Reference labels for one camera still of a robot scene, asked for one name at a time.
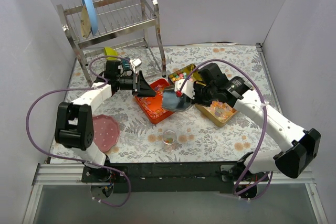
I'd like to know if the green bowl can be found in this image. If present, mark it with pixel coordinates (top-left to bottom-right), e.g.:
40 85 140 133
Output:
103 47 118 61

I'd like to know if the orange lollipop tray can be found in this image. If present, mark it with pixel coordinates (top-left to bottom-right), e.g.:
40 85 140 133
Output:
135 78 174 124

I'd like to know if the teal patterned cup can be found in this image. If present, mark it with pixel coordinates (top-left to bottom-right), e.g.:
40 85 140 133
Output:
121 57 131 71

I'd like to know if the gold tin of flat candies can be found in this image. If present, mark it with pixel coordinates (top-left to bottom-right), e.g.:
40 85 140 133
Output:
195 101 238 127

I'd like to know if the beige plate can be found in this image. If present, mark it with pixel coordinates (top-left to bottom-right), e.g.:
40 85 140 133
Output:
80 5 91 38

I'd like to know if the metal dish rack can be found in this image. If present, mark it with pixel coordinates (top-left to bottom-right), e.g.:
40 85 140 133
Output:
56 0 167 84

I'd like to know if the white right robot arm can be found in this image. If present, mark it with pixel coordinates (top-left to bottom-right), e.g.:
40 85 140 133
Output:
192 60 321 181

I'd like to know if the blue plate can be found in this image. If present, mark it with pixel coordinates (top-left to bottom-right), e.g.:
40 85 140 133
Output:
81 0 98 36

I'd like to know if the clear drinking glass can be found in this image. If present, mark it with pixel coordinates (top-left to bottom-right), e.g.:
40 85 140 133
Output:
162 130 177 152

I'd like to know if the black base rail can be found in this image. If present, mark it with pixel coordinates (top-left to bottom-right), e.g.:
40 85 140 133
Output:
81 162 270 193

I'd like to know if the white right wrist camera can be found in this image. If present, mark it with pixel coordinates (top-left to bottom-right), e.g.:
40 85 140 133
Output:
174 79 195 100

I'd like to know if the metal scoop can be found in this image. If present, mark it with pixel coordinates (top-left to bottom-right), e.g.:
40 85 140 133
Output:
161 86 193 112

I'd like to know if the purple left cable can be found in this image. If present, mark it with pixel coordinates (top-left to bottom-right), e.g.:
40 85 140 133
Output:
25 56 132 208

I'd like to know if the pink dotted plate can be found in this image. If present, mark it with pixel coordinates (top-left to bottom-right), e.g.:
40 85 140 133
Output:
93 114 120 153

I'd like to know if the floral table mat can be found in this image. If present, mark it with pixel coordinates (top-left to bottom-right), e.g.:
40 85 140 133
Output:
49 45 293 164

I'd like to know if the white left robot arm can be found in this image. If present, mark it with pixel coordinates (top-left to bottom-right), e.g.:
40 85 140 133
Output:
55 58 156 182

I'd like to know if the dark tin of star candies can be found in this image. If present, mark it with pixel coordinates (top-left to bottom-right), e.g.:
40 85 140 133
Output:
167 63 202 84

